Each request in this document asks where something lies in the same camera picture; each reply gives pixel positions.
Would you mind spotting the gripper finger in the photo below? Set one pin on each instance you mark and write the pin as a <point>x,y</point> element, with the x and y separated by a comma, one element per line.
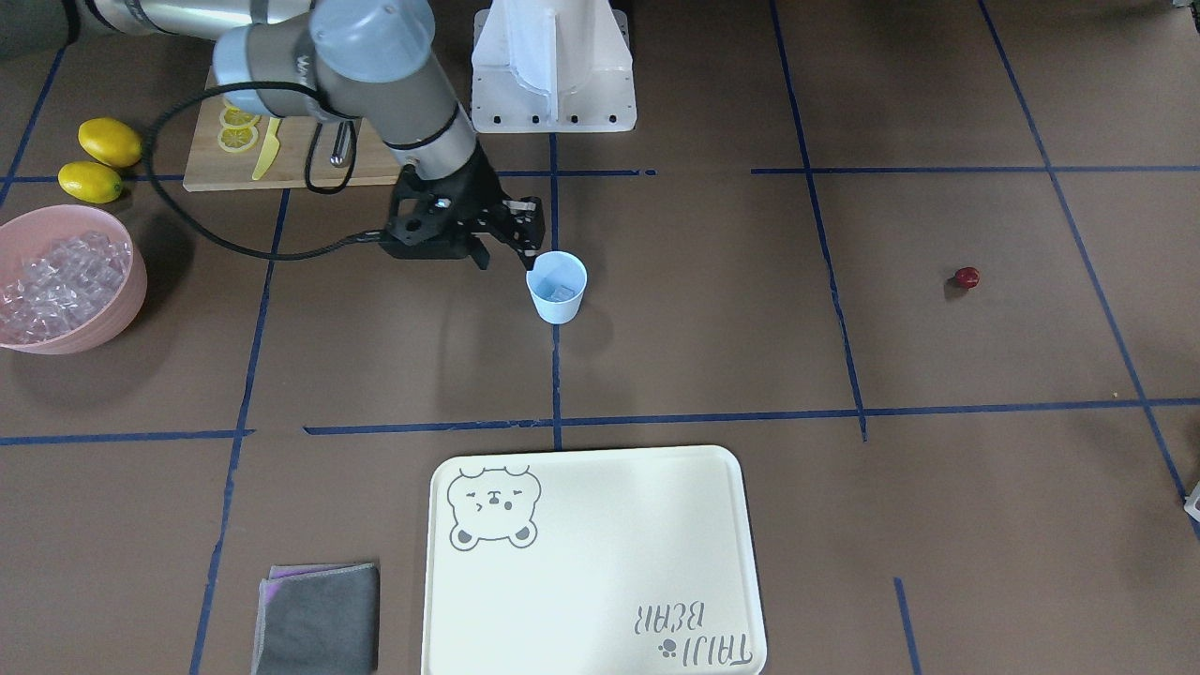
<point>479,254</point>
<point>521,225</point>

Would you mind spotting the wooden cutting board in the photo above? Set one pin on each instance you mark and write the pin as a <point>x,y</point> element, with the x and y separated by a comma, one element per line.
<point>305,148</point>

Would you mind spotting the pink bowl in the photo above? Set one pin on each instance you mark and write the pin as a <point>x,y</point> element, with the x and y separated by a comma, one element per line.
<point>31,235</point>

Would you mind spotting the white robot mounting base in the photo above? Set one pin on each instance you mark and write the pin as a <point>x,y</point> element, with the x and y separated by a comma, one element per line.
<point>552,67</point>

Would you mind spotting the yellow lemon lower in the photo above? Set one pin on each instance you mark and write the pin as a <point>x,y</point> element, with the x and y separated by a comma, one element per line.
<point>90,182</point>

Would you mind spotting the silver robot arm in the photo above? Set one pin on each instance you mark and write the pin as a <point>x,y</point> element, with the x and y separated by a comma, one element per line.
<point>339,62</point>

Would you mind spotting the grey folded cloth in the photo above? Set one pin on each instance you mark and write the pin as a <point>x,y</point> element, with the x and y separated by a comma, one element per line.
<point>317,619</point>

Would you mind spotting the cream bear serving tray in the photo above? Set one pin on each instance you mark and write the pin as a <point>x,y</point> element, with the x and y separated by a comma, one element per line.
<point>607,561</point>

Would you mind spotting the yellow lemon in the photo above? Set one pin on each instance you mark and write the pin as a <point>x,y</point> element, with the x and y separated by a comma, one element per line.
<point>90,182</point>
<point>111,142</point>

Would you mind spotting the yellow plastic knife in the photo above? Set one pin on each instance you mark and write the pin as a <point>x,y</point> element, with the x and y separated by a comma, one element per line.
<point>270,145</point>

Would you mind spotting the clear ice cube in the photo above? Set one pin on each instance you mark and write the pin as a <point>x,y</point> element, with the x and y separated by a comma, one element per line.
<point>561,294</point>

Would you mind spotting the ice cubes pile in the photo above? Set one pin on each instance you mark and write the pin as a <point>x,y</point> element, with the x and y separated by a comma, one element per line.
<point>53,294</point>

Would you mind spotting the yellow lemon upper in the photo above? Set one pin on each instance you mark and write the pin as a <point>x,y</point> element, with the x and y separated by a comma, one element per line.
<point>111,142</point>

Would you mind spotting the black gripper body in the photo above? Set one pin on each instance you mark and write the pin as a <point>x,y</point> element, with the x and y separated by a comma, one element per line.
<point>479,194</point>

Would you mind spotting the light blue plastic cup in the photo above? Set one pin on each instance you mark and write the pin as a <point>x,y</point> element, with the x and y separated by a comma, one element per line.
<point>556,284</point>

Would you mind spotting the lemon slice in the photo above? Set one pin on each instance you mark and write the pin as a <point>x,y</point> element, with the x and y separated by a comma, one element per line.
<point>233,118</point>
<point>237,140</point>

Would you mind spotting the red strawberry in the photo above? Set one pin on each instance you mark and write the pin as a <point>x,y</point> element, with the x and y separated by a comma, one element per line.
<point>967,277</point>

